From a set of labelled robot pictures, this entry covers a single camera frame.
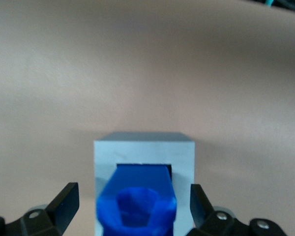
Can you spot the blue plastic part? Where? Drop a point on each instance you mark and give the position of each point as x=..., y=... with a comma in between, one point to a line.
x=137, y=179

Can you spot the gray cube base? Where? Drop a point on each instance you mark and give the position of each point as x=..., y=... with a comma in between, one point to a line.
x=142, y=150

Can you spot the brown table cover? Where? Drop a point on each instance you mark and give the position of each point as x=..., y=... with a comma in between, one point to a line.
x=113, y=73

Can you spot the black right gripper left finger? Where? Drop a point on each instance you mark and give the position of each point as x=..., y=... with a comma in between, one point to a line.
x=51, y=218

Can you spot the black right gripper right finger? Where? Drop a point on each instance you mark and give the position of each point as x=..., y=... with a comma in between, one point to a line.
x=211, y=221

